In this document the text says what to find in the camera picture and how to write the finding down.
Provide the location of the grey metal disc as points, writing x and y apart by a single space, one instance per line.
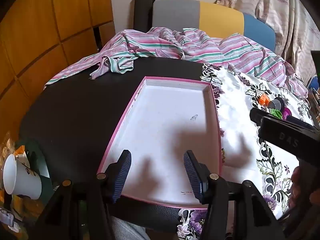
276 103

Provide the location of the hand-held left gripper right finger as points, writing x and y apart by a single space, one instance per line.
191 175

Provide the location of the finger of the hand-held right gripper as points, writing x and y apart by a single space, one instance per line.
275 117

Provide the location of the black padded post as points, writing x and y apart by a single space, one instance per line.
143 10

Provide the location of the purple plastic piece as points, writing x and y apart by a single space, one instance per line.
287 112

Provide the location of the yellow snack packet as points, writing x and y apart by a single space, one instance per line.
6 147

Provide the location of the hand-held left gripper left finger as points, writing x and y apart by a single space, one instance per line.
123 172

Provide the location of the grey yellow blue chair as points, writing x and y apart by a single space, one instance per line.
220 17

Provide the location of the white floral embroidered tablecloth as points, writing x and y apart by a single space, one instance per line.
237 120

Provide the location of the person's right hand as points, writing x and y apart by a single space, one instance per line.
305 187

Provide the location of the pink green striped cloth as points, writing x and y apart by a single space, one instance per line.
175 42

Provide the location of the orange cube block toy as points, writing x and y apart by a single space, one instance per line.
263 99

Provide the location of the white cup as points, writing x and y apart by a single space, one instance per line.
20 177

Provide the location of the pink shallow cardboard box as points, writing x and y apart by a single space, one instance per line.
162 130

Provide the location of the green round plug device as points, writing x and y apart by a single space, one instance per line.
275 113

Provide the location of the wooden panelled cabinet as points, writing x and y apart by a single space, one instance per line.
50 17

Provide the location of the beige patterned curtain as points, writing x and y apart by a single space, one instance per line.
275 5

